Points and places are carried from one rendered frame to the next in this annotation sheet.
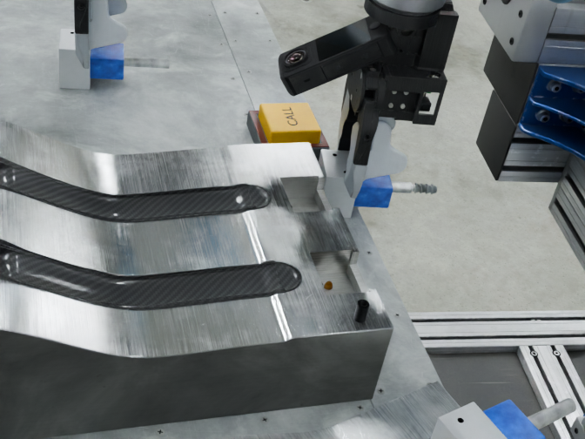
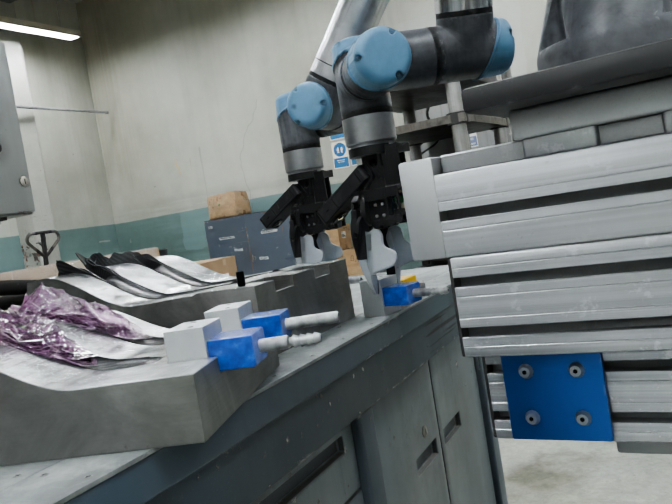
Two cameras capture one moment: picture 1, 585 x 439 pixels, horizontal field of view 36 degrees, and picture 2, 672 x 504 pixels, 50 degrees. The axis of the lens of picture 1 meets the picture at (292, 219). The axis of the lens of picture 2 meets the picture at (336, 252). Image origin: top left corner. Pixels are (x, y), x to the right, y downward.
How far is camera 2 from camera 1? 91 cm
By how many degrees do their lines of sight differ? 56
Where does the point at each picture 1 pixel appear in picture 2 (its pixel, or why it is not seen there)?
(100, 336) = (114, 298)
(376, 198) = (397, 296)
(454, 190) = not seen: outside the picture
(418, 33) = (381, 163)
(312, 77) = (329, 207)
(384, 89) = (364, 202)
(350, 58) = (344, 188)
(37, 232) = (139, 276)
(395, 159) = (387, 255)
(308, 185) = (321, 272)
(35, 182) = (170, 272)
